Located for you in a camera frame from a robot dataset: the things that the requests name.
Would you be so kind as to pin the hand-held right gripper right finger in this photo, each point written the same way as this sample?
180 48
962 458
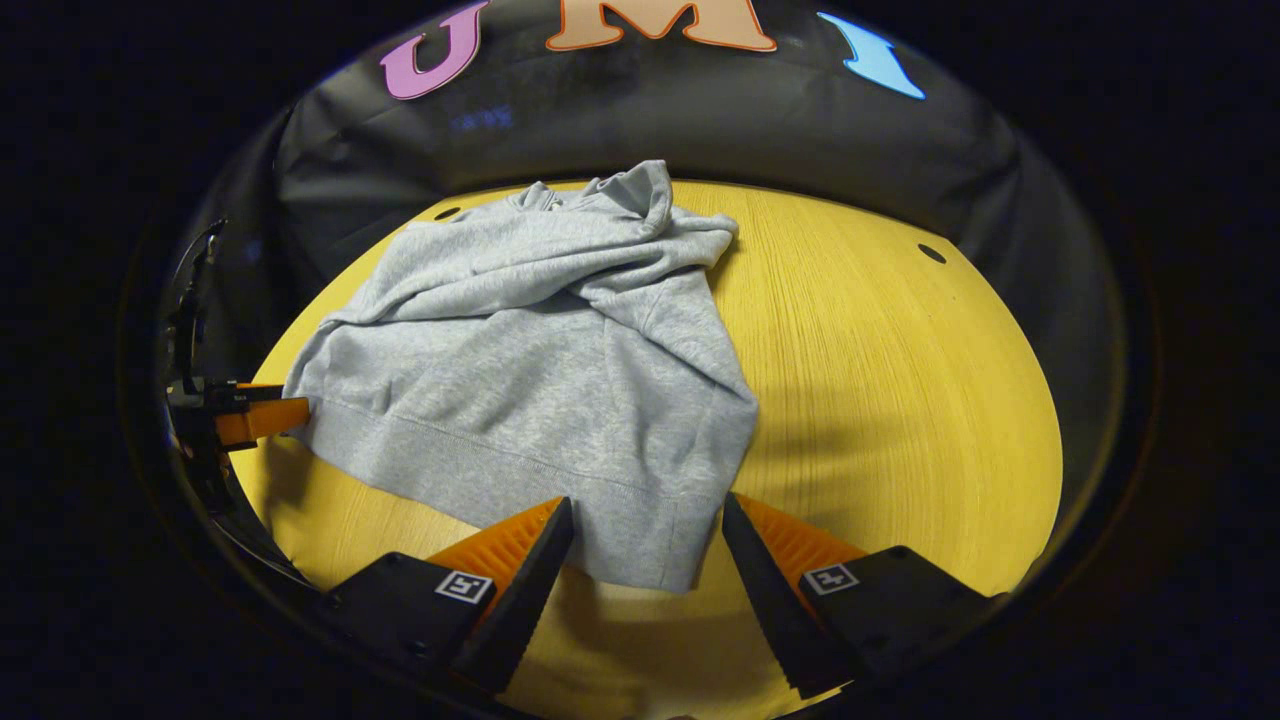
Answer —
775 600

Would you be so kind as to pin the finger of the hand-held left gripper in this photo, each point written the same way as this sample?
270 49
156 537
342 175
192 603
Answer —
260 418

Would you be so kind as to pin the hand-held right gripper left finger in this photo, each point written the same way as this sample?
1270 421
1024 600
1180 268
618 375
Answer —
522 610

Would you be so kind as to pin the grey zip-neck sweatshirt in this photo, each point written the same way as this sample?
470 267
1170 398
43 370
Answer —
520 380

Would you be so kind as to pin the black backdrop cloth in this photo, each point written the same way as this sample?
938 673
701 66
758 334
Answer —
700 130

